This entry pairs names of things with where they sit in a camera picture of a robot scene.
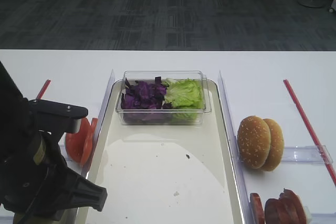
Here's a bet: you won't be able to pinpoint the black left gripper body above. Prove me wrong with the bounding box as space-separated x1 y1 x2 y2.
1 132 108 217

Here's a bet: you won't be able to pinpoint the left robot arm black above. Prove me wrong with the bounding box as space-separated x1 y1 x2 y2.
1 67 107 223

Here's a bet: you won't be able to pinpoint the front tomato slice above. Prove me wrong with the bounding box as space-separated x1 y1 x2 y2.
65 118 90 163

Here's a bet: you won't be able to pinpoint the tomato slice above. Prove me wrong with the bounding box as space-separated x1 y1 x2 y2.
80 118 98 167
65 118 90 163

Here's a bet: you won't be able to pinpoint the rear tomato slice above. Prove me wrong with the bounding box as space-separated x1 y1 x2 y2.
80 118 98 167

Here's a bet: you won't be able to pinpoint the green lettuce leaves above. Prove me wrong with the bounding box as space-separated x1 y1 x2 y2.
163 78 204 109

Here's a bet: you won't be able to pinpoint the front red meat slice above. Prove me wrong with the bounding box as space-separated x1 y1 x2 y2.
250 193 265 224

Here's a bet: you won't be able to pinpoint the stacked brown meat patties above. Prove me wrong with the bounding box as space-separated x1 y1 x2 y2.
264 188 309 224

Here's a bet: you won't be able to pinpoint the white meat pusher block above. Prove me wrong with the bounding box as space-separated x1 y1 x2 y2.
303 206 312 224

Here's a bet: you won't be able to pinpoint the clear meat pusher track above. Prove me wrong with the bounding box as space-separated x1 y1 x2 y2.
310 213 336 224

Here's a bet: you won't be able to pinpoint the left red strip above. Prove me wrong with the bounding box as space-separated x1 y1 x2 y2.
36 79 51 100

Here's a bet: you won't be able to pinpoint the red strip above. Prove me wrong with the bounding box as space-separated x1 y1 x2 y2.
283 79 335 184
36 79 51 100

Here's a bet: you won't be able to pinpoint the white metal tray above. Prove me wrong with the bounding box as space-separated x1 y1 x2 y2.
76 81 244 223

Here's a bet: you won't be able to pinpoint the purple cabbage leaves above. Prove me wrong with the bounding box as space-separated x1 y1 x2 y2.
121 77 173 110

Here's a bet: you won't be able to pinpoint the clear plastic salad container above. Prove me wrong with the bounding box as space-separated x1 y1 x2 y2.
115 70 212 125

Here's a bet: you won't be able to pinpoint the front sesame bun top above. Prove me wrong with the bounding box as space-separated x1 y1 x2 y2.
237 115 271 169

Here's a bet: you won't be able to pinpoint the sesame bun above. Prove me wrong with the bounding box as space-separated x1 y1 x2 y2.
237 115 271 169
261 119 285 172

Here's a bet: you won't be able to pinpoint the rear sesame bun top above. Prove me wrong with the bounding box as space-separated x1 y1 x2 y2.
261 119 285 172

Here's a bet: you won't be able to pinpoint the right red strip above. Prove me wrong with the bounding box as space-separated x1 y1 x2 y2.
283 79 335 184

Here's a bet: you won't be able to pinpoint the clear bun pusher track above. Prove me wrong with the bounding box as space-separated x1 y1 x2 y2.
281 145 333 165

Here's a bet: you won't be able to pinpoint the grey floor stand base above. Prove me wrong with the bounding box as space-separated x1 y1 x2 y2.
297 0 324 9

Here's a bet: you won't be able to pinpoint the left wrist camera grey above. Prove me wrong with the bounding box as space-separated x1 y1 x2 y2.
29 99 88 133

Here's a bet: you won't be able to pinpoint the right clear divider rail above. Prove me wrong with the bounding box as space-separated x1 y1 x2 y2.
217 71 255 223

